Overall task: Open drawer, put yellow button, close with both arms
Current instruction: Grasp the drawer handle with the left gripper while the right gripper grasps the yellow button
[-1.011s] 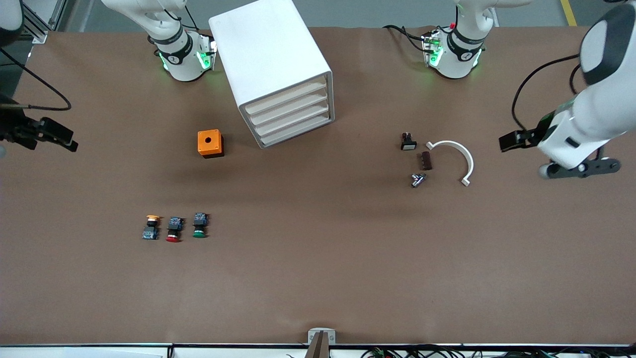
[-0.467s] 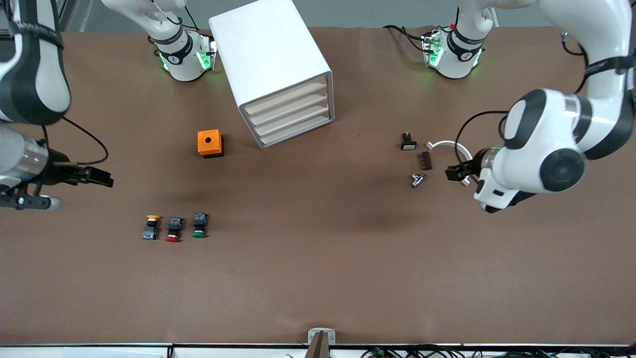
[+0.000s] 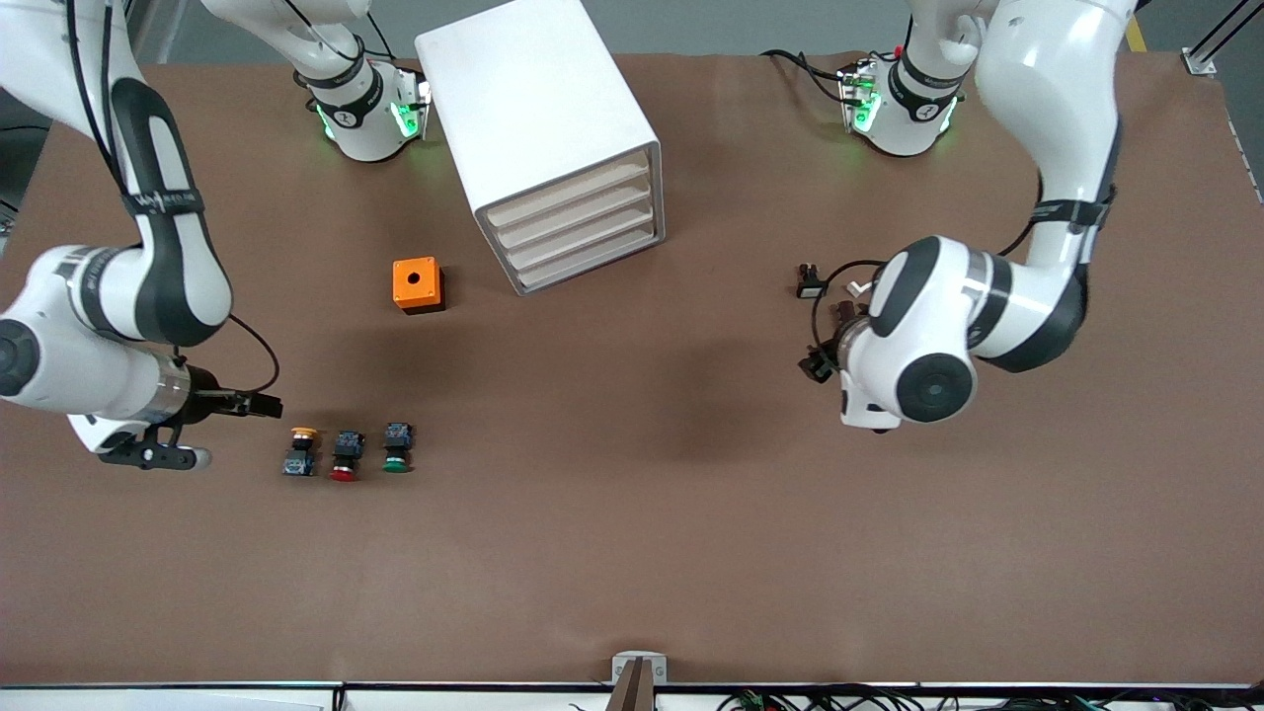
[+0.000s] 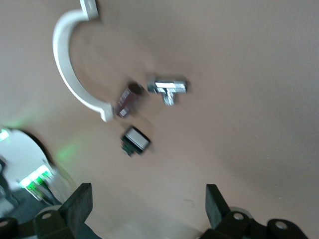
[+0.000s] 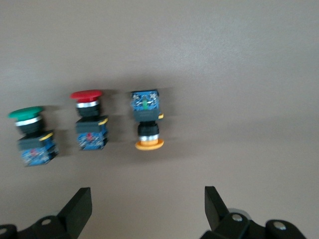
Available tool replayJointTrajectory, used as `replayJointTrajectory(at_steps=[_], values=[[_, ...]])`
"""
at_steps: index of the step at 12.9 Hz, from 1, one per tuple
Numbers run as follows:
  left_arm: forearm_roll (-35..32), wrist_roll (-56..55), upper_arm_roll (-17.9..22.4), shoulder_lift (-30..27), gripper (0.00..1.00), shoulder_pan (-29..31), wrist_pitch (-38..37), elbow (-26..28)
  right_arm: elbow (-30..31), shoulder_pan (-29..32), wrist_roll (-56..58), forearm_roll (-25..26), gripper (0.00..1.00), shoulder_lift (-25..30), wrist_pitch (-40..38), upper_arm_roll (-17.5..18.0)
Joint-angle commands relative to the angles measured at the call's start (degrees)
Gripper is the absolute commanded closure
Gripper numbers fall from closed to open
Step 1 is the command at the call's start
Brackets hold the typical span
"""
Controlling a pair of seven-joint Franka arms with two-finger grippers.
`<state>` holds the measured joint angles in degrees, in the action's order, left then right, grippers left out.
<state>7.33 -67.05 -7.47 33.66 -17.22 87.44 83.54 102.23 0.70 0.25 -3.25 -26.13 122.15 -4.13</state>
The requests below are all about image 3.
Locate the black base cable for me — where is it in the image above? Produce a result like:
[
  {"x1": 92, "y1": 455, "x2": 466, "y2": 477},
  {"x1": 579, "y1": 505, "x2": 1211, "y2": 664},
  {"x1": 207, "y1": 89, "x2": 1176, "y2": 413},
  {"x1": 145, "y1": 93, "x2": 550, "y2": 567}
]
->
[
  {"x1": 760, "y1": 47, "x2": 852, "y2": 105},
  {"x1": 363, "y1": 8, "x2": 398, "y2": 62}
]

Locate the yellow push button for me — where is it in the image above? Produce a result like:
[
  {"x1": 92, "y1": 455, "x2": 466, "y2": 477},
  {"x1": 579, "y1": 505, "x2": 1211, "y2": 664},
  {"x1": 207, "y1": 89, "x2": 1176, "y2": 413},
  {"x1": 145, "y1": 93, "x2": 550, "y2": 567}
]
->
[{"x1": 282, "y1": 426, "x2": 323, "y2": 479}]

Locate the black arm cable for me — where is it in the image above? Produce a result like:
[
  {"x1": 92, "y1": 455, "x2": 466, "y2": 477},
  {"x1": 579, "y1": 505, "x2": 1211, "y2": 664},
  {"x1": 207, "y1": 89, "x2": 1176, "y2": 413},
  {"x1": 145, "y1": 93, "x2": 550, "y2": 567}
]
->
[
  {"x1": 64, "y1": 0, "x2": 283, "y2": 396},
  {"x1": 810, "y1": 259, "x2": 890, "y2": 349}
]

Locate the red push button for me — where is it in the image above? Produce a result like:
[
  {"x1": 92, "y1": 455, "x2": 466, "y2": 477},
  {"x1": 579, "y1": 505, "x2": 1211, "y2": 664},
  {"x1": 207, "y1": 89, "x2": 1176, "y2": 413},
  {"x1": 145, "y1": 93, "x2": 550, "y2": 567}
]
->
[{"x1": 329, "y1": 430, "x2": 366, "y2": 484}]

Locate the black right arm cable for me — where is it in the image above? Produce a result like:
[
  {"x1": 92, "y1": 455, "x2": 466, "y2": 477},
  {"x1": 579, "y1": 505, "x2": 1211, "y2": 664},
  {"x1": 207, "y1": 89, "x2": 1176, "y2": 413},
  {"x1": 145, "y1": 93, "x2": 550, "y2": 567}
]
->
[{"x1": 64, "y1": 0, "x2": 283, "y2": 396}]

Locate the white table frame rail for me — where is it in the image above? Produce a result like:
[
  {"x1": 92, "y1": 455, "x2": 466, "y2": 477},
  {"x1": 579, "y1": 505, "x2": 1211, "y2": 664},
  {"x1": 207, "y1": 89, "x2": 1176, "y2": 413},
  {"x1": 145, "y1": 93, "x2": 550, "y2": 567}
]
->
[{"x1": 0, "y1": 679, "x2": 1264, "y2": 711}]

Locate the aluminium frame profile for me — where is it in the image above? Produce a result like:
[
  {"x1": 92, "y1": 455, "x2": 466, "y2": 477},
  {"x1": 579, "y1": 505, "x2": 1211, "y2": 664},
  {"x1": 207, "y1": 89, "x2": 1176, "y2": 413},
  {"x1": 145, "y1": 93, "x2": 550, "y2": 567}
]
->
[{"x1": 1182, "y1": 0, "x2": 1264, "y2": 78}]

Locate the black cable bundle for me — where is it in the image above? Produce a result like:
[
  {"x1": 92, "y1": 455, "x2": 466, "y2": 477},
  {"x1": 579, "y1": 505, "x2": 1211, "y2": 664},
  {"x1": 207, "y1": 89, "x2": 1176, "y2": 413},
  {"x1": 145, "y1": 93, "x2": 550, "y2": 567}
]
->
[{"x1": 719, "y1": 684, "x2": 1264, "y2": 711}]

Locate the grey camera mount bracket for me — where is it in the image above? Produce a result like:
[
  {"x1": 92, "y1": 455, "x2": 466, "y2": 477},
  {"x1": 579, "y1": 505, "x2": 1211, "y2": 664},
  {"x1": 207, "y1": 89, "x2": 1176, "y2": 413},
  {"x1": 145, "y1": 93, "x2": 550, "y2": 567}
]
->
[{"x1": 608, "y1": 650, "x2": 670, "y2": 711}]

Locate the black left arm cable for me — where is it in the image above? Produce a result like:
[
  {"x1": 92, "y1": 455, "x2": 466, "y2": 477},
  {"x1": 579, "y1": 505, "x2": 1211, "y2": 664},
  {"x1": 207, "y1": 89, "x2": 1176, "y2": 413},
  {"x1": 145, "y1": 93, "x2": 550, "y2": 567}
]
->
[{"x1": 810, "y1": 259, "x2": 890, "y2": 349}]

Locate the orange box with hole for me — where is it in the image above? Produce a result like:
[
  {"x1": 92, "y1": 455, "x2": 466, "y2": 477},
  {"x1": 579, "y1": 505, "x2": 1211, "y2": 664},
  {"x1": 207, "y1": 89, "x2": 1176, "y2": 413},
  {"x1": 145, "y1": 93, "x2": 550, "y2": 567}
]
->
[{"x1": 392, "y1": 257, "x2": 446, "y2": 315}]

